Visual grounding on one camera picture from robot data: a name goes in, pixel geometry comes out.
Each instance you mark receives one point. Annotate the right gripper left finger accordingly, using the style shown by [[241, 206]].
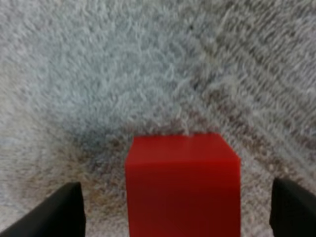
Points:
[[56, 214]]

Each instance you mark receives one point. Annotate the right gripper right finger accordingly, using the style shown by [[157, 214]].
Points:
[[293, 209]]

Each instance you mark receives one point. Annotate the red cube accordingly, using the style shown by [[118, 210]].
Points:
[[182, 187]]

